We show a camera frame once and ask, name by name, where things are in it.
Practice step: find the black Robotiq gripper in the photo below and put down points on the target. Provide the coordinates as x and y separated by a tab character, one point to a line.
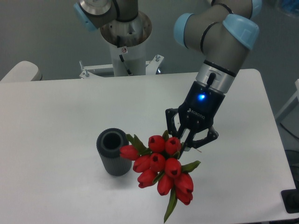
196	114

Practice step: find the red tulip bouquet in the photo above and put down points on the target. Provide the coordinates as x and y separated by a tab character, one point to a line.
158	164

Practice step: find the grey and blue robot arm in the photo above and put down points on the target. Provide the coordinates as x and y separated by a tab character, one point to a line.
225	34

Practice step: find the dark grey ribbed vase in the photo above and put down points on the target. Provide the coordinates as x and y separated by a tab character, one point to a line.
108	145

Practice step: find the black device at table edge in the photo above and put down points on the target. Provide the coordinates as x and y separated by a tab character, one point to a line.
291	200

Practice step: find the beige chair back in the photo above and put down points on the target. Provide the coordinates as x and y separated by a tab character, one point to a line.
24	71

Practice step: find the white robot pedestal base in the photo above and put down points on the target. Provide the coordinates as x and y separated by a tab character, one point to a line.
127	45

